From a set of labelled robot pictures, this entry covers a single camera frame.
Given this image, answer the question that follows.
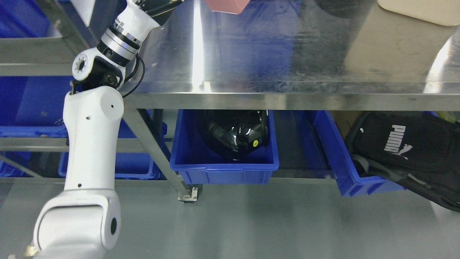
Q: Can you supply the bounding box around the white robotic hand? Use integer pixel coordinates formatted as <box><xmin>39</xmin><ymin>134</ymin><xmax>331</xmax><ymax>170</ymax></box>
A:
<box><xmin>121</xmin><ymin>0</ymin><xmax>184</xmax><ymax>33</ymax></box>

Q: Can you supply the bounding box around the black Puma bag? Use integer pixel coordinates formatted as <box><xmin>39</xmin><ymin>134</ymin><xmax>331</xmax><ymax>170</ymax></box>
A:
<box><xmin>345</xmin><ymin>111</ymin><xmax>460</xmax><ymax>213</ymax></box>

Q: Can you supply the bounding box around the blue bin lower left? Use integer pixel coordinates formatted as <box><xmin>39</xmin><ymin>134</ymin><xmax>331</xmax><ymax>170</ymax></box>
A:
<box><xmin>58</xmin><ymin>120</ymin><xmax>167</xmax><ymax>180</ymax></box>

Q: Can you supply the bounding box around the blue bin with helmet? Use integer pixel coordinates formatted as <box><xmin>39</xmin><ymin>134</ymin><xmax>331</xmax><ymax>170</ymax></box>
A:
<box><xmin>170</xmin><ymin>109</ymin><xmax>280</xmax><ymax>184</ymax></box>

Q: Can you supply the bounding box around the blue bin with bag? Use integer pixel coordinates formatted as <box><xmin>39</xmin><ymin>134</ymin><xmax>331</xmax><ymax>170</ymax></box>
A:
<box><xmin>310</xmin><ymin>110</ymin><xmax>406</xmax><ymax>197</ymax></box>

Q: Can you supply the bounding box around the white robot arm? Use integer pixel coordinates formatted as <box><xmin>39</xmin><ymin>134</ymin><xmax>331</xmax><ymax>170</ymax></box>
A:
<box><xmin>24</xmin><ymin>0</ymin><xmax>182</xmax><ymax>259</ymax></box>

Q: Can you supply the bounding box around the blue bin left shelf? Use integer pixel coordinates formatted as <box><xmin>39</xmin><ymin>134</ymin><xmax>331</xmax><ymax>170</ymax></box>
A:
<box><xmin>0</xmin><ymin>76</ymin><xmax>72</xmax><ymax>138</ymax></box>

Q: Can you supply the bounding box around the beige plastic container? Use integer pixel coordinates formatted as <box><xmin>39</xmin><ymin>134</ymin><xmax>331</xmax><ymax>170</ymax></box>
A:
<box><xmin>377</xmin><ymin>0</ymin><xmax>460</xmax><ymax>26</ymax></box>

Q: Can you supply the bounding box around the pink plastic storage box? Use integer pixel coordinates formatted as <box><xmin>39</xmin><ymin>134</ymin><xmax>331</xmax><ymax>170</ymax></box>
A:
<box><xmin>205</xmin><ymin>0</ymin><xmax>250</xmax><ymax>14</ymax></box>

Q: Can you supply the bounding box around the black glossy helmet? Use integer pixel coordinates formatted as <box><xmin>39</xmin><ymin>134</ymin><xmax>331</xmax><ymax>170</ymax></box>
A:
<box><xmin>197</xmin><ymin>110</ymin><xmax>270</xmax><ymax>161</ymax></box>

